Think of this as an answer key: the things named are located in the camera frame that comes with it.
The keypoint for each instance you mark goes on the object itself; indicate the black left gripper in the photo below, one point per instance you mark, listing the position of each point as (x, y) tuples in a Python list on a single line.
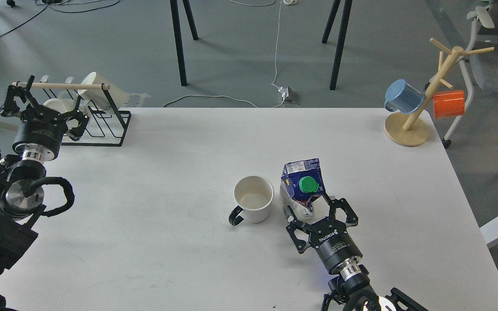
[(38, 129)]

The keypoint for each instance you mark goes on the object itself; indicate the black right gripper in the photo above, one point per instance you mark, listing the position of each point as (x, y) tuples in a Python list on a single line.
[(329, 237)]

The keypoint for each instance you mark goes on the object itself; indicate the blue white milk carton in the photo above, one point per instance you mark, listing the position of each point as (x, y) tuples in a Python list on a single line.
[(301, 185)]

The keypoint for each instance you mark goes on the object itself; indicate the white mug with black handle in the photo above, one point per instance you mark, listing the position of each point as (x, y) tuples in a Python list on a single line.
[(253, 195)]

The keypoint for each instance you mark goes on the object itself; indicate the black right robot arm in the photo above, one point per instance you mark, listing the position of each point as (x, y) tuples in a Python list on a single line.
[(351, 286)]

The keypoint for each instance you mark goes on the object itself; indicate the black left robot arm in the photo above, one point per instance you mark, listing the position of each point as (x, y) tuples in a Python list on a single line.
[(26, 192)]

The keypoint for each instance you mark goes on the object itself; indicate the white mug on rack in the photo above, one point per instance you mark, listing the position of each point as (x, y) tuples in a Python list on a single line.
[(62, 106)]

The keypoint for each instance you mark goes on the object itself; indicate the cream mug on rack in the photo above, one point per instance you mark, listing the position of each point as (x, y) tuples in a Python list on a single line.
[(97, 95)]

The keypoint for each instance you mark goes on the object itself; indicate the wooden mug tree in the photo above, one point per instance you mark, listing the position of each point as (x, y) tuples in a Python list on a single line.
[(409, 130)]

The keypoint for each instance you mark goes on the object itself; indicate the white power plug box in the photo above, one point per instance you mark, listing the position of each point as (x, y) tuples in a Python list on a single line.
[(287, 94)]

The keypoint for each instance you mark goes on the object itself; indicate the blue mug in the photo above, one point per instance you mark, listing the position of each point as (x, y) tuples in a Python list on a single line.
[(403, 97)]

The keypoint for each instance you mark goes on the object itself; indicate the black table leg pair left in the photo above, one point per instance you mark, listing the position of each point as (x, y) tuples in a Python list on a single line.
[(178, 35)]

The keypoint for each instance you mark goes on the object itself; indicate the black table leg pair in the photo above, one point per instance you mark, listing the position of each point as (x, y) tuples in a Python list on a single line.
[(178, 35), (341, 36)]

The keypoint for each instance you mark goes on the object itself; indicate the orange mug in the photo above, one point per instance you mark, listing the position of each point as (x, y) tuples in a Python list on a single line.
[(449, 104)]

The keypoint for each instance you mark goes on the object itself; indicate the black table leg pair right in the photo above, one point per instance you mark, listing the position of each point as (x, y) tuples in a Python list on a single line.
[(341, 36)]

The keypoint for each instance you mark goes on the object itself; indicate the grey office chair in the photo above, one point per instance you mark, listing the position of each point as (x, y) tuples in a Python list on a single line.
[(486, 47)]

